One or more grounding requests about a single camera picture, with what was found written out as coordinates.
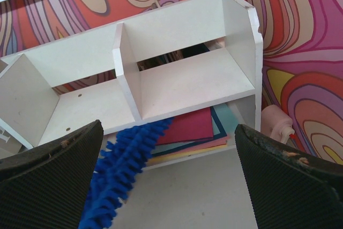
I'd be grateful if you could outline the beige Lonely Ones book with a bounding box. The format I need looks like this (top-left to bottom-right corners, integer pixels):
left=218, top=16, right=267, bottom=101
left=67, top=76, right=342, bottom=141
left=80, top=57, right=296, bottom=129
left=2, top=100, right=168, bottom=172
left=0, top=127, right=22, bottom=159

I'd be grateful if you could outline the dark blue paper sheet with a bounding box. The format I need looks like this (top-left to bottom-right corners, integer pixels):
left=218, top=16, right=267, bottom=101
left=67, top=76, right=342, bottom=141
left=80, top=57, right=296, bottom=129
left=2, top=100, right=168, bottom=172
left=210, top=107, right=227, bottom=140

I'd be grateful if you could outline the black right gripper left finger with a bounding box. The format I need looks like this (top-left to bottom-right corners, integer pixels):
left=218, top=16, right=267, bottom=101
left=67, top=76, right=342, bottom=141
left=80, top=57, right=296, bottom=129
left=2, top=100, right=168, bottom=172
left=1, top=120, right=103, bottom=228

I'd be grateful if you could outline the white wooden bookshelf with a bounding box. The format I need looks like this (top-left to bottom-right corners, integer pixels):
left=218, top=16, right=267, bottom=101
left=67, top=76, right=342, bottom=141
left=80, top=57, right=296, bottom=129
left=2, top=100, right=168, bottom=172
left=0, top=0, right=265, bottom=171

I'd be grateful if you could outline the magenta paper sheet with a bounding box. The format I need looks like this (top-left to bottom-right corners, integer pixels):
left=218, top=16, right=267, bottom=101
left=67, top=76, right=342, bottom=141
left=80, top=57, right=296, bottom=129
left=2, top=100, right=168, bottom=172
left=157, top=107, right=213, bottom=145

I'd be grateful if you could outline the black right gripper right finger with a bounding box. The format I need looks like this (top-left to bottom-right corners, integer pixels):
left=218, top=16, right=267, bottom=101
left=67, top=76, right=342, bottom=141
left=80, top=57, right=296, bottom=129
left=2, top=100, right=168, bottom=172
left=235, top=124, right=342, bottom=228

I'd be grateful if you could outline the blue microfiber duster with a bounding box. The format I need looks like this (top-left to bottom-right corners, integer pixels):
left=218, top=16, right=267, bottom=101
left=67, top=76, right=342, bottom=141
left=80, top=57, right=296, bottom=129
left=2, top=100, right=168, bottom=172
left=79, top=118, right=173, bottom=228

